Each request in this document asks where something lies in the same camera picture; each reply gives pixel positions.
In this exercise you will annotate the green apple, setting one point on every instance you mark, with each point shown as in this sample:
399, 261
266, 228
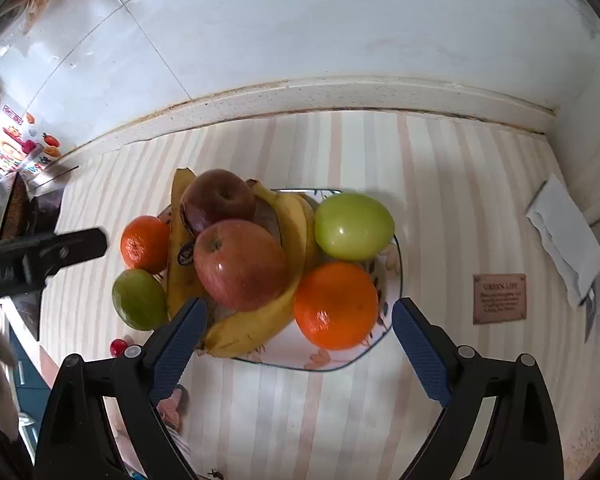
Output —
354, 225
139, 300

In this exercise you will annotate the group of colourful wall stickers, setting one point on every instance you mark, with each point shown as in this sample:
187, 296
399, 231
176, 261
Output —
20, 145

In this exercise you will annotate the white folded cloth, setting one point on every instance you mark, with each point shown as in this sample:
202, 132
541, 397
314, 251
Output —
565, 240

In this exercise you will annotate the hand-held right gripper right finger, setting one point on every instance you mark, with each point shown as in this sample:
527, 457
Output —
420, 350

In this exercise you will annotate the blue base cabinet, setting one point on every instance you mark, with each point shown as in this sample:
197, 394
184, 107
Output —
30, 380

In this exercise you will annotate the cherry tomato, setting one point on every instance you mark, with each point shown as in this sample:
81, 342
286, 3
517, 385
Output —
118, 346

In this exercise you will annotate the yellow banana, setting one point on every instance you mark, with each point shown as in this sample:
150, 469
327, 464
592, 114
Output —
260, 320
177, 230

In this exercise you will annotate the brown cloth label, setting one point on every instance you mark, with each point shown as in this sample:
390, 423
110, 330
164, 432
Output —
500, 299

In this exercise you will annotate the striped cat print tablecloth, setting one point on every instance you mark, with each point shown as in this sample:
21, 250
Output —
330, 420

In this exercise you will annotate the dark flat device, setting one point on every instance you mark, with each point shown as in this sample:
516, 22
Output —
591, 310

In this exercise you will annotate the red apple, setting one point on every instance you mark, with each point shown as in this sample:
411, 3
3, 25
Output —
219, 200
240, 265

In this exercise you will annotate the floral oval plate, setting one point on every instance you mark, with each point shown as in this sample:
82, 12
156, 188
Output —
290, 355

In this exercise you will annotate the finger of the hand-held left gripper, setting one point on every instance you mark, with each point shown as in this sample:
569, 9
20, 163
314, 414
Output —
45, 255

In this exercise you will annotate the black glass stove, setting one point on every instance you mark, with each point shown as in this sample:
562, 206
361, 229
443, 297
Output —
45, 205

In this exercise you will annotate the orange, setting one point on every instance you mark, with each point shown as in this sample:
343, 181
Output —
336, 305
145, 245

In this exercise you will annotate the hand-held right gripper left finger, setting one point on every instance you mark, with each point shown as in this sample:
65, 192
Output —
177, 350

